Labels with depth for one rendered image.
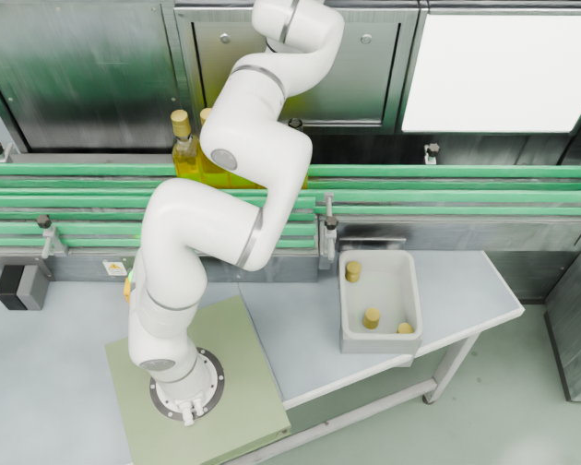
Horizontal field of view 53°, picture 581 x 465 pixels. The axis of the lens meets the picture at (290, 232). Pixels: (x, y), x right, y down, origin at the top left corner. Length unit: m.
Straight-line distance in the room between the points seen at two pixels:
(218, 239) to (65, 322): 0.78
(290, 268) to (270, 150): 0.66
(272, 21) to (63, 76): 0.64
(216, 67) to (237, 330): 0.56
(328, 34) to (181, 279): 0.42
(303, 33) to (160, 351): 0.54
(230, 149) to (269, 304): 0.72
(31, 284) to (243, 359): 0.52
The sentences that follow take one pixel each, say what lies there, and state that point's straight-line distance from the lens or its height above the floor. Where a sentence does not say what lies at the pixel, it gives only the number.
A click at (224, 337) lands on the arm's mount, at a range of 1.28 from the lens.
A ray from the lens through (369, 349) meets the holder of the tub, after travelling 1.32.
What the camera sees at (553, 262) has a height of 0.36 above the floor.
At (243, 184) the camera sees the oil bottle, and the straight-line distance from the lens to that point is 1.30.
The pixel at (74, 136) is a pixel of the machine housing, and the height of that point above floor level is 0.93.
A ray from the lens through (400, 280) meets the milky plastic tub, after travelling 1.42.
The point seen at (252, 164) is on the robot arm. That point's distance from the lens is 0.73.
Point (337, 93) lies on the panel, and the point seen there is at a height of 1.10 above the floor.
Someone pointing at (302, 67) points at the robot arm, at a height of 1.45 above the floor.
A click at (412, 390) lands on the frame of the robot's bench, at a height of 0.20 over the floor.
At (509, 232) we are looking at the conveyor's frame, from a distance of 1.49.
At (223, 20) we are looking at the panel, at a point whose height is 1.29.
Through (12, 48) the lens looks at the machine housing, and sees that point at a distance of 1.41.
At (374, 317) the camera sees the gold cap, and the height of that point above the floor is 0.81.
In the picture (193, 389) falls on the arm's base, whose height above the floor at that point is 0.89.
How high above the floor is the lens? 1.98
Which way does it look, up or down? 56 degrees down
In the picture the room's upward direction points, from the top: straight up
